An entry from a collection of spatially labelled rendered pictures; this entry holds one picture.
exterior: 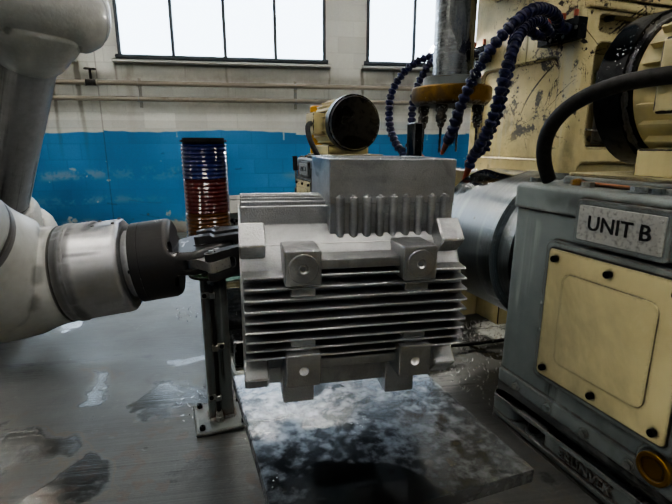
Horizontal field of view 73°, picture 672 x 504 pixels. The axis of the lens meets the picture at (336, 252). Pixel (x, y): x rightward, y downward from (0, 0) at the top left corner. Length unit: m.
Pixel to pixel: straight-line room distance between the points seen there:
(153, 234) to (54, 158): 6.58
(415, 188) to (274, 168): 6.09
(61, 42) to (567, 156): 0.99
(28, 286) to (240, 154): 6.10
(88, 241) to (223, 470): 0.36
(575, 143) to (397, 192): 0.74
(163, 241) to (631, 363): 0.48
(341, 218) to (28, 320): 0.28
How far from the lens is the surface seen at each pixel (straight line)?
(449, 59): 1.10
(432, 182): 0.43
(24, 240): 0.44
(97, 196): 6.87
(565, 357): 0.63
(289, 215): 0.41
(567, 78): 1.13
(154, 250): 0.43
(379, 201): 0.41
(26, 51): 0.94
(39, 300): 0.45
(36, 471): 0.75
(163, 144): 6.61
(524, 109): 1.22
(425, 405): 0.56
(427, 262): 0.39
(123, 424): 0.79
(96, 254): 0.43
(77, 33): 0.93
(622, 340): 0.57
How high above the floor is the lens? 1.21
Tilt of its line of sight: 14 degrees down
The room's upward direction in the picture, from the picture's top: straight up
